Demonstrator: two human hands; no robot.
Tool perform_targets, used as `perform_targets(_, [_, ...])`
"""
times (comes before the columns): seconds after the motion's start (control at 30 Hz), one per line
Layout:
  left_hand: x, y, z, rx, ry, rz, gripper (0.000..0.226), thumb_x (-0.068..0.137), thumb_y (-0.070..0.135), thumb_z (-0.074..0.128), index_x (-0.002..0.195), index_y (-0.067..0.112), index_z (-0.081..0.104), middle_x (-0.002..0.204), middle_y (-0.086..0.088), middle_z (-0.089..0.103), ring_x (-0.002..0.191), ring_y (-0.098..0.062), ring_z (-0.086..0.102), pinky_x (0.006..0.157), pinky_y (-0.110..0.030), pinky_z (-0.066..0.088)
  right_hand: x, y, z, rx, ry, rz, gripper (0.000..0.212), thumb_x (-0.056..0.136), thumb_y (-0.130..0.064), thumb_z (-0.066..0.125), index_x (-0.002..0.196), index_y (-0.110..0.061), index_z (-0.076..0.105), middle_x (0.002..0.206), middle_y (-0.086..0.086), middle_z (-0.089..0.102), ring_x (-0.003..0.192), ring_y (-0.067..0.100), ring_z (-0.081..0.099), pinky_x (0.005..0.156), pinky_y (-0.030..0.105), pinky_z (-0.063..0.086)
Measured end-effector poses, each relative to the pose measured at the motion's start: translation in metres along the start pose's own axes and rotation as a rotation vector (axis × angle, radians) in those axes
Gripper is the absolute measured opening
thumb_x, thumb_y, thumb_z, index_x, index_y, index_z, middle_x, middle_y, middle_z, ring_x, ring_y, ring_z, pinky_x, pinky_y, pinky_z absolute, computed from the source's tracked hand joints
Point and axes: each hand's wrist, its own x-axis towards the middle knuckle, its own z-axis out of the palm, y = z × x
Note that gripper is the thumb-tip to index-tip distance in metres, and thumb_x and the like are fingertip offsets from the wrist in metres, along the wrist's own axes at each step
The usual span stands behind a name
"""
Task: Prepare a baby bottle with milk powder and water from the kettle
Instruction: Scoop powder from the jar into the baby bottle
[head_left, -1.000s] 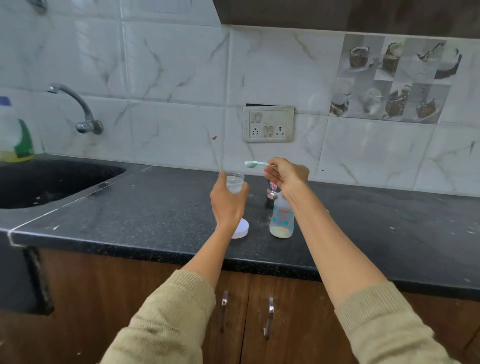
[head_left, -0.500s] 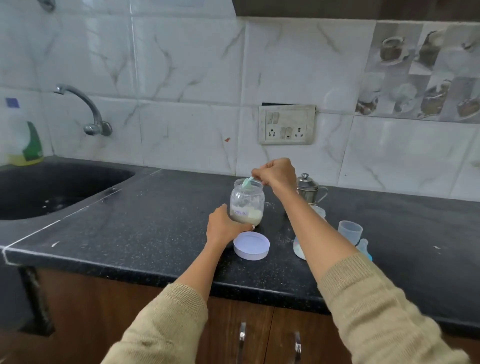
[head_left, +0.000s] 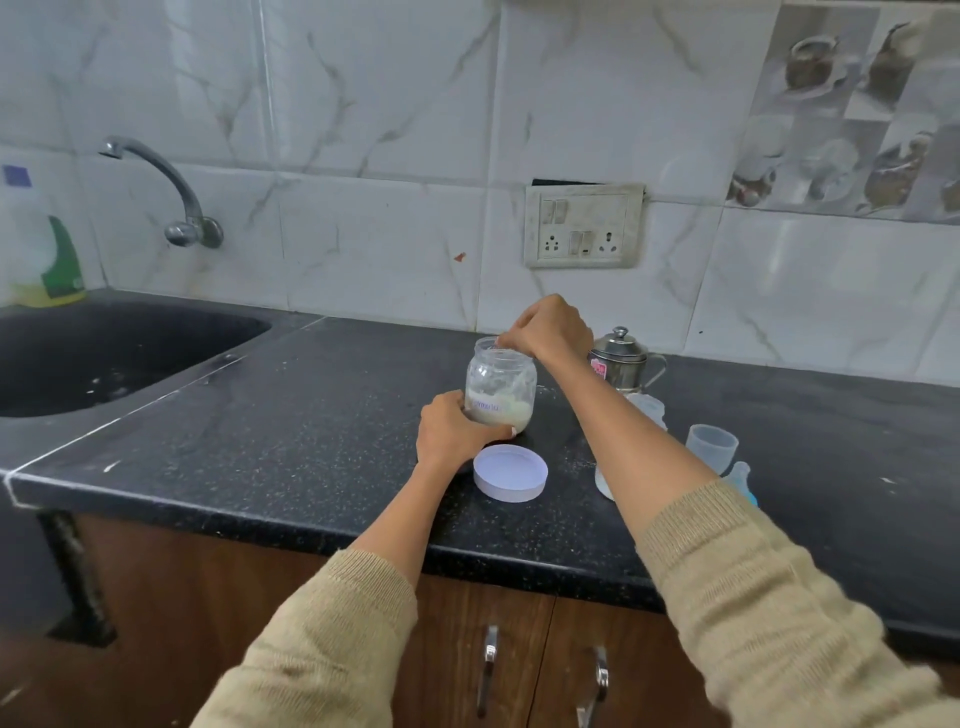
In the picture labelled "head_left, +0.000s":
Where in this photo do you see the person's left hand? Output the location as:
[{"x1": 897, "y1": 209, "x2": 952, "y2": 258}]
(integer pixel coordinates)
[{"x1": 415, "y1": 389, "x2": 520, "y2": 483}]

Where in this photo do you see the person's right hand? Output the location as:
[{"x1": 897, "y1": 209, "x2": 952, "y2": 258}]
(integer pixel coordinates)
[{"x1": 494, "y1": 293, "x2": 596, "y2": 375}]

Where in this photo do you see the glass jar with white powder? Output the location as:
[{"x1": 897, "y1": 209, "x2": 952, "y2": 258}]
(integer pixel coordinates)
[{"x1": 464, "y1": 336, "x2": 538, "y2": 436}]

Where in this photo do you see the lavender plastic jar lid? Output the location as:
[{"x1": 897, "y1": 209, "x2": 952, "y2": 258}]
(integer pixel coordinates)
[{"x1": 472, "y1": 443, "x2": 550, "y2": 504}]

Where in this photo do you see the small steel kettle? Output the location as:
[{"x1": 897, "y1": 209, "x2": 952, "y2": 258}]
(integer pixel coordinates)
[{"x1": 587, "y1": 326, "x2": 669, "y2": 397}]

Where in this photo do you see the clear printed baby bottle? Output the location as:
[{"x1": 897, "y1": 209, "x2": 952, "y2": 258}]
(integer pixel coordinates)
[{"x1": 594, "y1": 393, "x2": 669, "y2": 502}]

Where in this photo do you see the clear bottle dome cap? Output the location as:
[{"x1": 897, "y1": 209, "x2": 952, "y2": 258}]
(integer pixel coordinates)
[{"x1": 685, "y1": 423, "x2": 740, "y2": 477}]

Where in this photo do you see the blue collar with nipple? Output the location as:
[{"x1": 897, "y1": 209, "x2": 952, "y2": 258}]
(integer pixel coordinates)
[{"x1": 723, "y1": 461, "x2": 760, "y2": 508}]

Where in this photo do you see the person's left forearm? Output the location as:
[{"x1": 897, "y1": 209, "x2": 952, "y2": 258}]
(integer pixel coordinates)
[{"x1": 191, "y1": 464, "x2": 472, "y2": 728}]

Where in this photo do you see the person's right forearm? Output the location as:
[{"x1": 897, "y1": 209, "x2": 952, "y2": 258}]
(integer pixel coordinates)
[{"x1": 551, "y1": 352, "x2": 960, "y2": 728}]

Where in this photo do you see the dish soap bottle green label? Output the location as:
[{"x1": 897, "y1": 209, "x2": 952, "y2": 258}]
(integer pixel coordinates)
[{"x1": 0, "y1": 161, "x2": 88, "y2": 310}]

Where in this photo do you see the brown wooden cabinet door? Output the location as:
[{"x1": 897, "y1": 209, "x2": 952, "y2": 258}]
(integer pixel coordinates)
[
  {"x1": 524, "y1": 594, "x2": 735, "y2": 728},
  {"x1": 74, "y1": 513, "x2": 558, "y2": 728}
]

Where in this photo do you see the black kitchen sink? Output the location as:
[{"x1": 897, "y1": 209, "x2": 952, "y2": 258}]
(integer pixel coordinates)
[{"x1": 0, "y1": 302, "x2": 273, "y2": 419}]

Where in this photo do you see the white switch socket board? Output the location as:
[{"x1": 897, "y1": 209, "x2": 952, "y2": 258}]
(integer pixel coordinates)
[{"x1": 523, "y1": 182, "x2": 647, "y2": 270}]

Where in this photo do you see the steel cabinet door handle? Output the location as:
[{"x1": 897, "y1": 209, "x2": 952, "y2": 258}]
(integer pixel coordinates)
[
  {"x1": 476, "y1": 626, "x2": 500, "y2": 721},
  {"x1": 576, "y1": 645, "x2": 611, "y2": 728}
]

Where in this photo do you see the curved steel wall tap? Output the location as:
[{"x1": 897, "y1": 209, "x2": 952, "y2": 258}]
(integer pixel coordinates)
[{"x1": 99, "y1": 135, "x2": 225, "y2": 250}]

